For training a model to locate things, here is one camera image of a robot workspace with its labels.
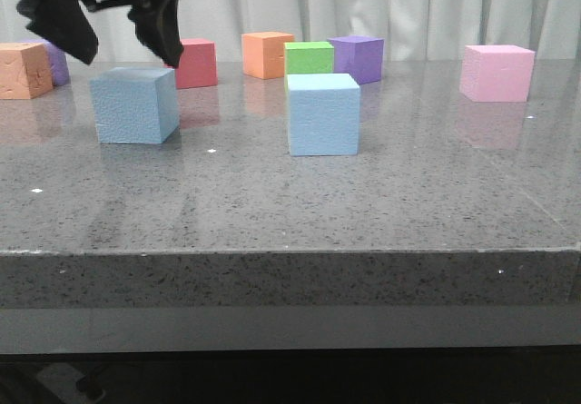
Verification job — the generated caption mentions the purple foam cube far left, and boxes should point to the purple foam cube far left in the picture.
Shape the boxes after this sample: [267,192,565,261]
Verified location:
[27,39,70,86]

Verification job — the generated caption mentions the purple foam cube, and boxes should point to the purple foam cube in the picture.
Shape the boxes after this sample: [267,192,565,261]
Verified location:
[27,39,70,86]
[328,35,385,84]

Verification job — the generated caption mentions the light blue foam cube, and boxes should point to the light blue foam cube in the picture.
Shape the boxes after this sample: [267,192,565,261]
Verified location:
[286,74,360,156]
[90,67,180,144]

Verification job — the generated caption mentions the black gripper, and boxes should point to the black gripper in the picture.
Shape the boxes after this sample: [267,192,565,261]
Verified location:
[16,0,183,67]

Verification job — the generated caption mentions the pink foam cube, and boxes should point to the pink foam cube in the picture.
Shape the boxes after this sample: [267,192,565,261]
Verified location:
[459,44,536,103]

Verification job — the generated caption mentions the dented orange foam cube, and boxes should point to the dented orange foam cube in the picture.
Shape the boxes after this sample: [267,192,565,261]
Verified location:
[1,43,54,100]

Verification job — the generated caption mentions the red foam cube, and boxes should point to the red foam cube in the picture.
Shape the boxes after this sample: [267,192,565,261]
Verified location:
[174,38,218,89]

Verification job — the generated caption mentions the purple foam cube centre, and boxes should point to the purple foam cube centre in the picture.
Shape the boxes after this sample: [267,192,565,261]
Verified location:
[328,35,385,84]

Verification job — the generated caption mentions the smooth orange foam cube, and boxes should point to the smooth orange foam cube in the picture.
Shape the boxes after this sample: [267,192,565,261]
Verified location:
[241,32,295,79]

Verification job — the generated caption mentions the green foam cube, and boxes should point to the green foam cube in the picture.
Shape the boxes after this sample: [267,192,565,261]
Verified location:
[284,41,335,80]

